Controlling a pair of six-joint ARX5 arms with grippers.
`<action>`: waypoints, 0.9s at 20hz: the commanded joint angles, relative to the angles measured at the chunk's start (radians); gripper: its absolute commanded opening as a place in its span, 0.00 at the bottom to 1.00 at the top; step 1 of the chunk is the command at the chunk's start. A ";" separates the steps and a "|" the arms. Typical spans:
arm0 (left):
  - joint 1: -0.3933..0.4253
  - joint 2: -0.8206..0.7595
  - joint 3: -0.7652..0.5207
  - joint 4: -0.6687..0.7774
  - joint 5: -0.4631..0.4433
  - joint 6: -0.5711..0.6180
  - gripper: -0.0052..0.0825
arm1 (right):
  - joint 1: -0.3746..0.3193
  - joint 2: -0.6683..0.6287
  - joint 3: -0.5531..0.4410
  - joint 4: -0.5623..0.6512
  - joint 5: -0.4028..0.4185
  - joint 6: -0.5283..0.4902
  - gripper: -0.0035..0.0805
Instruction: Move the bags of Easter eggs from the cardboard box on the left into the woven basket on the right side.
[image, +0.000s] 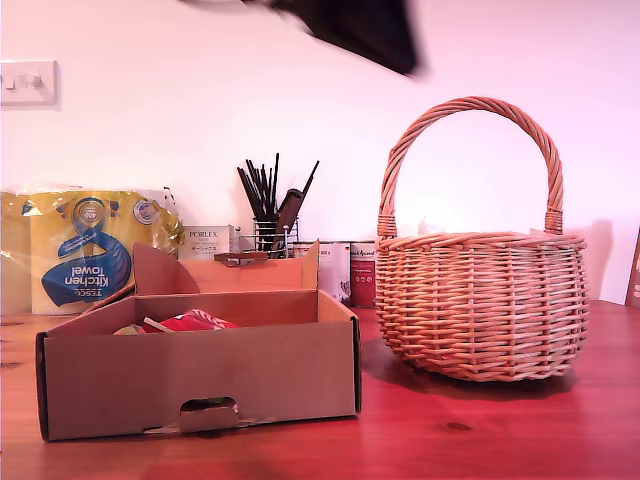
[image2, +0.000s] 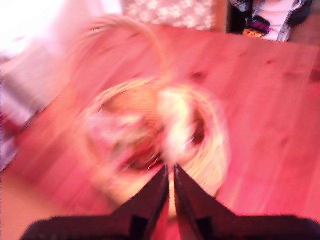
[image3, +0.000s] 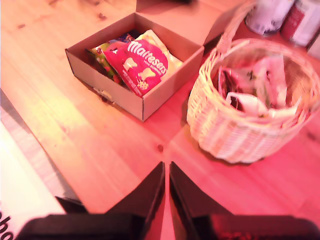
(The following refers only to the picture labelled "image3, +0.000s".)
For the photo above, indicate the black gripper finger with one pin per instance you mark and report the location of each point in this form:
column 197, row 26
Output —
column 145, row 200
column 192, row 200

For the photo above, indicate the brown cardboard box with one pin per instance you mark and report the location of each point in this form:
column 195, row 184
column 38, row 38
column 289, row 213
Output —
column 165, row 100

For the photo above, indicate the blue green mini eggs bag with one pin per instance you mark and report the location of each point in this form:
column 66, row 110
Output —
column 100, row 53

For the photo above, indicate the red Maltesers mini bunnies bag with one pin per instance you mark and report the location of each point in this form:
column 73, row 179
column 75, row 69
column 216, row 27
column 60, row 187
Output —
column 140, row 65

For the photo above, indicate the white sheet with black lettering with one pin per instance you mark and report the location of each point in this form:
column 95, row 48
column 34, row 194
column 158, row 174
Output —
column 20, row 187

